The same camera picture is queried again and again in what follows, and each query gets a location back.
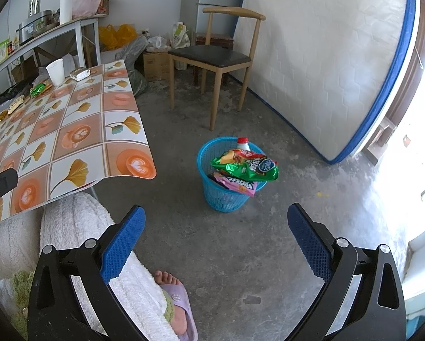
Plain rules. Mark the person's foot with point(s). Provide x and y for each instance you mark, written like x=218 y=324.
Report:
x=169 y=284

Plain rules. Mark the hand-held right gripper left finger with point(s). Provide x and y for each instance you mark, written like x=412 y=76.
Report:
x=123 y=241

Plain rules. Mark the white paper cup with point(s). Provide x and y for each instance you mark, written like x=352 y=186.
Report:
x=56 y=73

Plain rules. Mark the table with patterned cloth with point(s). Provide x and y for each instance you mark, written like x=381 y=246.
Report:
x=74 y=138

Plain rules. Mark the black cloth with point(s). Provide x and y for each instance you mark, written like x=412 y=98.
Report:
x=10 y=94

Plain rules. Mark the white plastic bag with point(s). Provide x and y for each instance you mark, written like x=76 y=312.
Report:
x=159 y=42

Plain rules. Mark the white mattress blue edge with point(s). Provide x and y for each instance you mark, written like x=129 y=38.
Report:
x=322 y=60

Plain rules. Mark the pink crisps bag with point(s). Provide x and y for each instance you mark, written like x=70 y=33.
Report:
x=235 y=184

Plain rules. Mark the pink plastic bag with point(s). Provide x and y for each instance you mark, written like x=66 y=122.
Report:
x=88 y=1

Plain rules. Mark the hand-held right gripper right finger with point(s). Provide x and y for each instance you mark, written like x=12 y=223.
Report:
x=310 y=245

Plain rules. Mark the wooden chair dark seat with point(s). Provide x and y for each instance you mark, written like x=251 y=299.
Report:
x=208 y=57

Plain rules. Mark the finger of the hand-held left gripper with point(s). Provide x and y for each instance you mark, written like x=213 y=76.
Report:
x=3 y=183

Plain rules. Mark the metal cooking pot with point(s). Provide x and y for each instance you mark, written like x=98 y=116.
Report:
x=33 y=26

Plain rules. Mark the paper towel roll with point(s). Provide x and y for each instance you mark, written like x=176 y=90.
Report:
x=65 y=10

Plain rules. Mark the yellow plastic bag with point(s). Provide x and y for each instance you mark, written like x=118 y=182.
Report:
x=118 y=35

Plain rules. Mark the small white packet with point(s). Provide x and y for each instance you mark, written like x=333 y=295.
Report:
x=79 y=74

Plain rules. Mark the purple slipper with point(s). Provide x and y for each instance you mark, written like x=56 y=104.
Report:
x=180 y=300

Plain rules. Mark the green chips bag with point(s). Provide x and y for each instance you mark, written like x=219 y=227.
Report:
x=244 y=167

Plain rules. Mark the white bag green print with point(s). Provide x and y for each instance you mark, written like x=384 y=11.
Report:
x=180 y=35

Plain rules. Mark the gold snack packet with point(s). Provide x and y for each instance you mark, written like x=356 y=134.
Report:
x=16 y=104

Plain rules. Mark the dark green plastic bag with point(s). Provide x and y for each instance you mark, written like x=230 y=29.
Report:
x=138 y=82

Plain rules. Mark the green candy wrapper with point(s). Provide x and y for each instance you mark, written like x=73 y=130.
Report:
x=36 y=90

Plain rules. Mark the blue plastic basket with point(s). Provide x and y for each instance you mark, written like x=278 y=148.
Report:
x=226 y=199

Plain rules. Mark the white milk bottle red cap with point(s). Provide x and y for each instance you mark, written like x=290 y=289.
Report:
x=243 y=145

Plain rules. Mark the brown cardboard box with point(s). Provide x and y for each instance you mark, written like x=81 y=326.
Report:
x=24 y=69
x=156 y=65

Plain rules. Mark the grey desk white legs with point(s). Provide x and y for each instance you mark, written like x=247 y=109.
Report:
x=49 y=35

